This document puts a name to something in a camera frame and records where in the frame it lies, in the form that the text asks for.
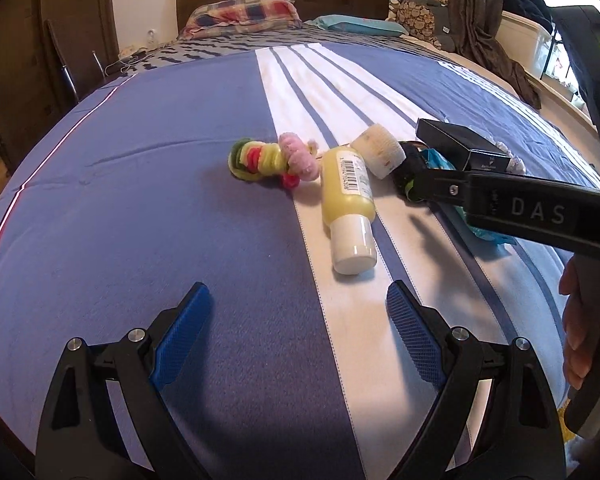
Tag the black cardboard box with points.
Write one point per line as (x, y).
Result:
(457, 141)

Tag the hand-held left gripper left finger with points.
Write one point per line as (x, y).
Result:
(180, 332)

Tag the dark jacket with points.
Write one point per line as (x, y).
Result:
(527, 0)

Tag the black metal rack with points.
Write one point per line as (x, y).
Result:
(547, 60)

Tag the white storage box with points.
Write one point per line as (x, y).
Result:
(525, 42)

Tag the patterned plush bag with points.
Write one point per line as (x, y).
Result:
(420, 15)

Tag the teal plastic wrapper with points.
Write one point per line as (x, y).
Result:
(485, 235)

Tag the yellow lotion bottle white cap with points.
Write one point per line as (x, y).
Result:
(347, 195)

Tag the folding chair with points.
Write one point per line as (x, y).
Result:
(62, 65)

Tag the teal pillow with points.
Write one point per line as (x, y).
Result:
(355, 24)

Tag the blue white striped blanket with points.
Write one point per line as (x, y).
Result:
(155, 210)

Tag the yellow plush toy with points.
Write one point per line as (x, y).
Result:
(567, 420)

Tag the plaid pillow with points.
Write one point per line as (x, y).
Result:
(240, 15)

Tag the brown curtain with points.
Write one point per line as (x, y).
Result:
(480, 10)

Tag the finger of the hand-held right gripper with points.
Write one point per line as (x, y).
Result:
(437, 187)
(414, 160)

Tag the grey patterned bed sheet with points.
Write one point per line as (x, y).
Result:
(220, 47)

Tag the person's right hand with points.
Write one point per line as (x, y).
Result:
(575, 320)

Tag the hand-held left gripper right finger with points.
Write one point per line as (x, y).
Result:
(414, 335)

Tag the white crumpled tissue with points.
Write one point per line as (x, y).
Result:
(516, 164)

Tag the dark wooden wardrobe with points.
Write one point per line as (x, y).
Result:
(15, 60)

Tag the white wall socket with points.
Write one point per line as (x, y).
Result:
(152, 36)

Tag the pink fluffy scrunchie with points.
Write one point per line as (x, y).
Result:
(297, 155)

